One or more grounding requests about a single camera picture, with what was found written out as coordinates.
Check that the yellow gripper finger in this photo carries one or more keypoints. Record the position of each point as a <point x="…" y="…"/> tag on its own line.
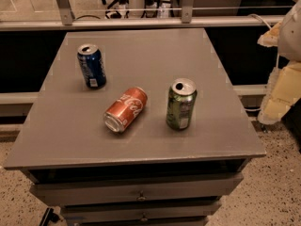
<point x="282" y="92"/>
<point x="270" y="38"/>

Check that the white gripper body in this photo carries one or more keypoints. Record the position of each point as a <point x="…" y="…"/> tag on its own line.
<point x="291" y="35"/>

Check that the green soda can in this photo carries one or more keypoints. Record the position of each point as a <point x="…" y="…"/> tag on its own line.
<point x="182" y="95"/>

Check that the red coke can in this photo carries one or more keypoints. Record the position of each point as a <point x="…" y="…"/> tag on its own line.
<point x="119" y="115"/>

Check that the blue soda can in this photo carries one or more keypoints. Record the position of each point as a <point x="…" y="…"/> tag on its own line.
<point x="91" y="63"/>

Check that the grey drawer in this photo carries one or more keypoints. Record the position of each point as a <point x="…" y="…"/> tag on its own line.
<point x="137" y="190"/>
<point x="139" y="211"/>

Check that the grey drawer cabinet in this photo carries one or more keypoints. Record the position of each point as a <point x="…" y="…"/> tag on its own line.
<point x="64" y="138"/>

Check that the top grey drawer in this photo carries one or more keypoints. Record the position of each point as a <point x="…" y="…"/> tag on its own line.
<point x="137" y="190"/>

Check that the metal window frame rail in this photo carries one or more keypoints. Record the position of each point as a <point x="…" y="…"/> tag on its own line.
<point x="22" y="15"/>

